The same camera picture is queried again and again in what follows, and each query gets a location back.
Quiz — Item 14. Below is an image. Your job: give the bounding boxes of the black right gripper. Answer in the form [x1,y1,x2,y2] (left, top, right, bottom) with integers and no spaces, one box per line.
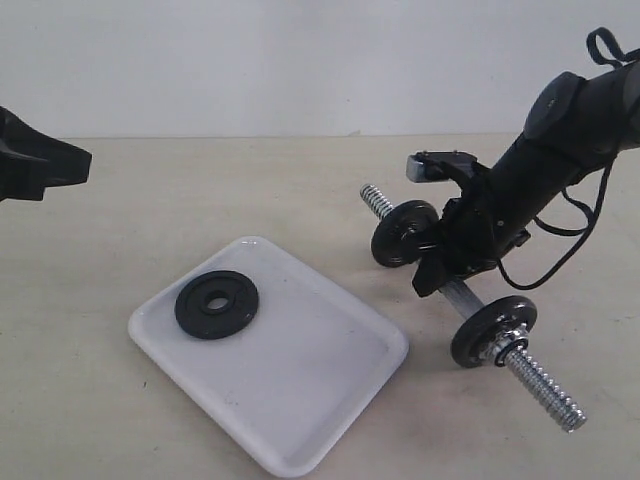
[412,164,530,298]

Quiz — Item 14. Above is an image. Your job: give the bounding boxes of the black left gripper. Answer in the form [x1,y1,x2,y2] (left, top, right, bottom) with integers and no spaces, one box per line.
[1,106,92,201]

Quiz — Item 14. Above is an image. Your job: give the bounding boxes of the black weight plate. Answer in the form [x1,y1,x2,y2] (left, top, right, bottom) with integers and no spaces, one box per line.
[370,200,439,268]
[174,270,260,340]
[450,295,538,368]

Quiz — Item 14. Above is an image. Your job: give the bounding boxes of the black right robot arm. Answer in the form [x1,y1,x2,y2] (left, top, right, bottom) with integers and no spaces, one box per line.
[404,46,639,297]

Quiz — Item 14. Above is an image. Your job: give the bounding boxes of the chrome star collar nut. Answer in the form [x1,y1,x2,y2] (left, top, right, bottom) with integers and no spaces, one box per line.
[480,325,529,367]

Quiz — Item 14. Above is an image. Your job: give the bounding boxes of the white plastic tray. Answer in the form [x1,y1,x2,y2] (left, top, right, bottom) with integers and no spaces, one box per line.
[128,236,408,478]

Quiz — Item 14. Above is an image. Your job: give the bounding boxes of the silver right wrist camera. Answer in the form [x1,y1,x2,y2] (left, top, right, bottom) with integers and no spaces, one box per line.
[405,150,477,183]

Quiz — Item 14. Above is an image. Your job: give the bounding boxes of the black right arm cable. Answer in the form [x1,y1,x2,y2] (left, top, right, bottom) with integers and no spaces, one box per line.
[497,28,631,291]

